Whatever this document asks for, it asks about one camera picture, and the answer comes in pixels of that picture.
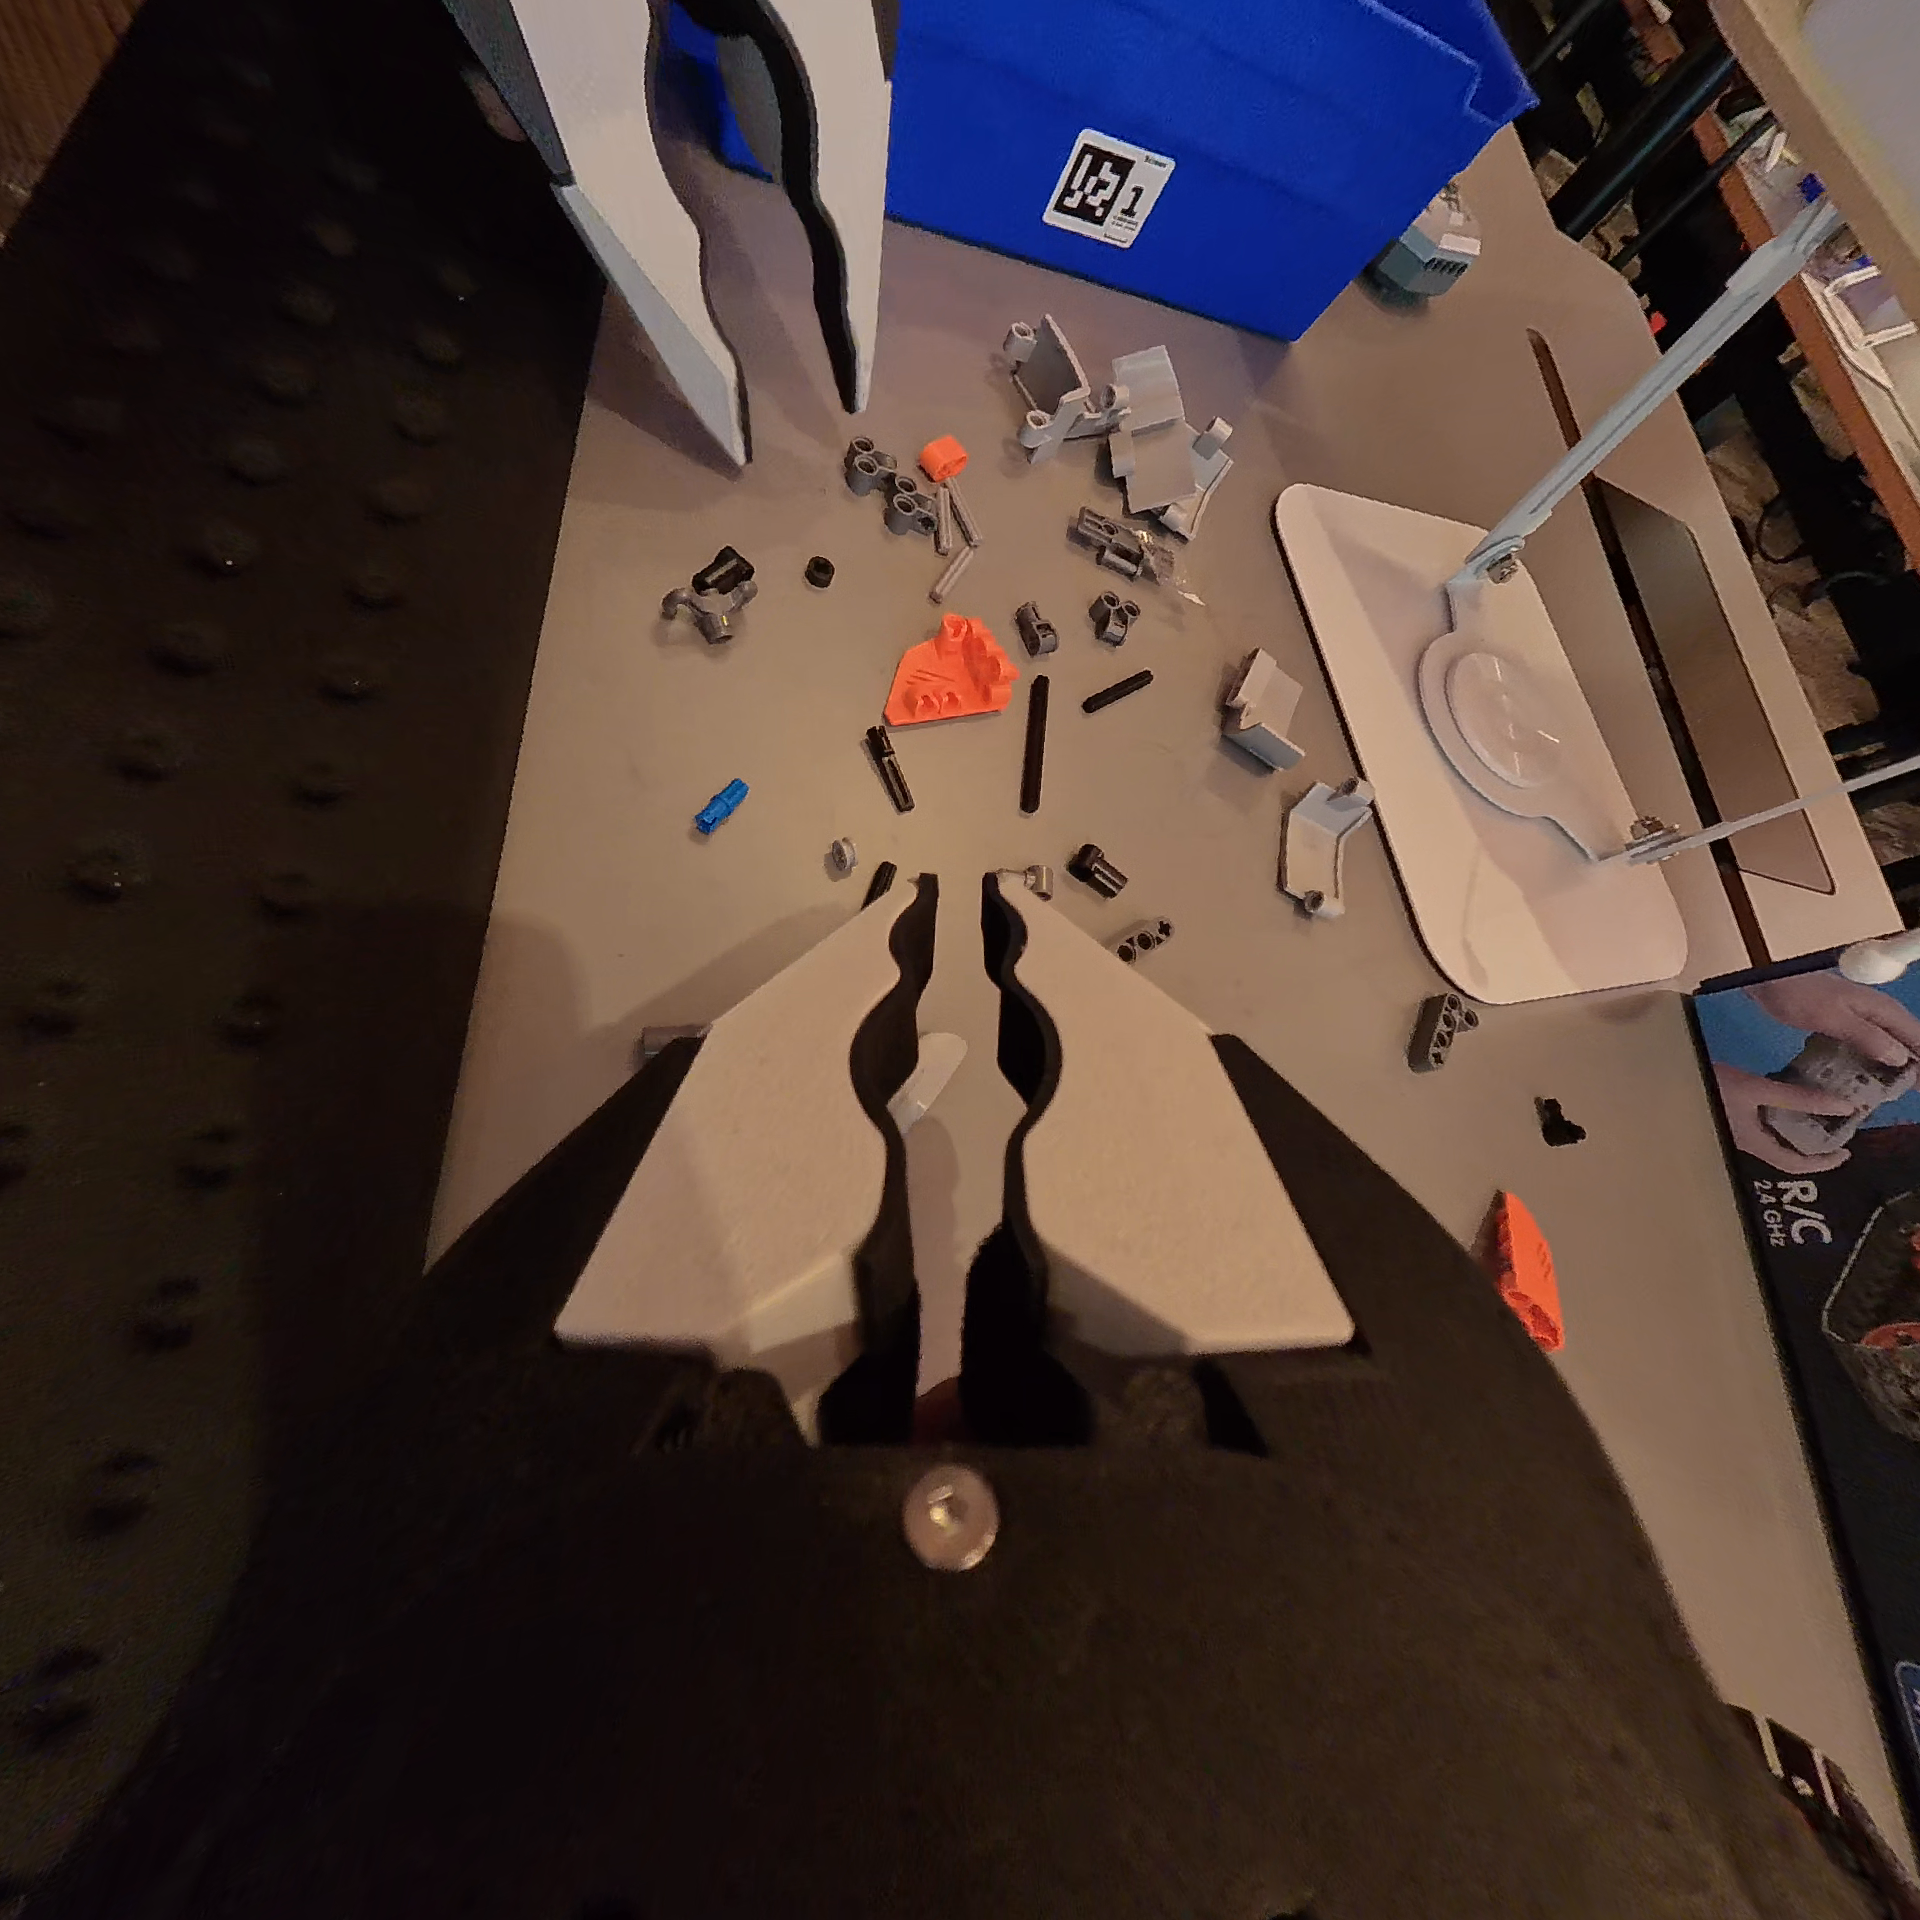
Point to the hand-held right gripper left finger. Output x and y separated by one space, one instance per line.
720 1201

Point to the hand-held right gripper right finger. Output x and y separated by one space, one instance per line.
1172 1201

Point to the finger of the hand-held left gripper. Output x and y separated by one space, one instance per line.
616 152
842 121

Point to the small orange piece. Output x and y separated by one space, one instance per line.
943 457

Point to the blue plastic bin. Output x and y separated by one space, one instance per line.
1201 121

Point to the short blue pin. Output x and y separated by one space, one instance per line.
720 802

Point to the grey elbow connector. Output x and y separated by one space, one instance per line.
1029 880

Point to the grey tube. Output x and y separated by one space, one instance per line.
668 1039

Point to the light grey long bar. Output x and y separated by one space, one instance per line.
932 1075

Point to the dark grey bent beam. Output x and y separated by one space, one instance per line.
1144 941

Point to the dark grey short beam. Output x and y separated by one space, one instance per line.
1448 1030

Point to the black stubby connector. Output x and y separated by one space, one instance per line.
1095 871

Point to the orange triangular panel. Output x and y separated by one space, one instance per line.
948 682
1533 1261

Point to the grey pin connector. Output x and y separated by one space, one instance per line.
911 506

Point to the small black clip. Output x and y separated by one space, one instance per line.
1557 1122

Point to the light grey thin bar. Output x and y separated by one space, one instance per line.
956 520
956 573

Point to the black clip connector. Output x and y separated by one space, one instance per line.
727 565

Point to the black pin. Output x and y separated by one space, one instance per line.
893 767

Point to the long black axle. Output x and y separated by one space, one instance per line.
1036 742

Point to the grey axle connector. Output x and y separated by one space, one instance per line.
1116 541

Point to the short black axle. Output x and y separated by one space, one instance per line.
1116 690

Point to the small dark grey connector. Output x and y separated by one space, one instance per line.
1114 615
1036 625

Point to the white book stand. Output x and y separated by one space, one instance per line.
1410 690

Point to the clear plastic piece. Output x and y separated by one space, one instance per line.
1181 585

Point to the small grey blue device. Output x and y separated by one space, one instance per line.
1426 240

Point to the robot kit box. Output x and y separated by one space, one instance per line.
1832 1261

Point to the light grey bracket piece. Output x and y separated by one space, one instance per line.
1321 842
1260 707

